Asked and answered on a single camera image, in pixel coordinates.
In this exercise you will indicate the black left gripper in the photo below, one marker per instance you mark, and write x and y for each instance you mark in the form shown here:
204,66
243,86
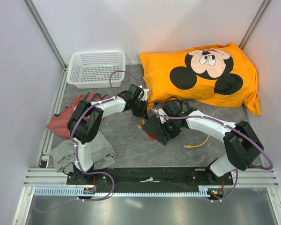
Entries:
144,113

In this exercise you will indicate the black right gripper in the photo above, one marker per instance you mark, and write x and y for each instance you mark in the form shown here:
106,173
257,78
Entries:
168,135

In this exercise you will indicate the black network switch box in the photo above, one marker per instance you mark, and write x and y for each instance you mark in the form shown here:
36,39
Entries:
152,127

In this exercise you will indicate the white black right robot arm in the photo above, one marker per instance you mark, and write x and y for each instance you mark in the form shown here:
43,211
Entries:
242,146

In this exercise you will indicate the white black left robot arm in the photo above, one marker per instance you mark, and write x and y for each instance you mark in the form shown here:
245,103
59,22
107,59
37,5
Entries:
86,120

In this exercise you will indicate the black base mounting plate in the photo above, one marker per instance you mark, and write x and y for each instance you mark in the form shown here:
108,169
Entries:
123,176

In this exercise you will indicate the white perforated plastic basket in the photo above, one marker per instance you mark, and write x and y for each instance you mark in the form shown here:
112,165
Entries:
89,70

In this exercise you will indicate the orange Mickey Mouse pillow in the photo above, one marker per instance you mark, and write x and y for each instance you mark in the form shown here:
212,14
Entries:
220,75

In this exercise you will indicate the red cloth garment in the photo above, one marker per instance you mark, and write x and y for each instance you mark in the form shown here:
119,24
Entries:
59,121

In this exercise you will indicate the grey cloth garment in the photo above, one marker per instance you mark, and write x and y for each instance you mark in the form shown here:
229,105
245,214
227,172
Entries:
103,154

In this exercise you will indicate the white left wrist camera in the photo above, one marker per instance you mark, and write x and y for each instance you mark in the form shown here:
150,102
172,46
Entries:
143,95

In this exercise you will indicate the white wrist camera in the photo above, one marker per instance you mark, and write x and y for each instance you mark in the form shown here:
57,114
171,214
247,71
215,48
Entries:
143,95
160,113

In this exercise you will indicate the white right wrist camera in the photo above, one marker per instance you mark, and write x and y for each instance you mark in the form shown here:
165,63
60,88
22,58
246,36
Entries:
160,113

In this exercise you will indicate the grey slotted cable duct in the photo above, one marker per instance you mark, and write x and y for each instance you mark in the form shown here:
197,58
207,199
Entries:
83,192

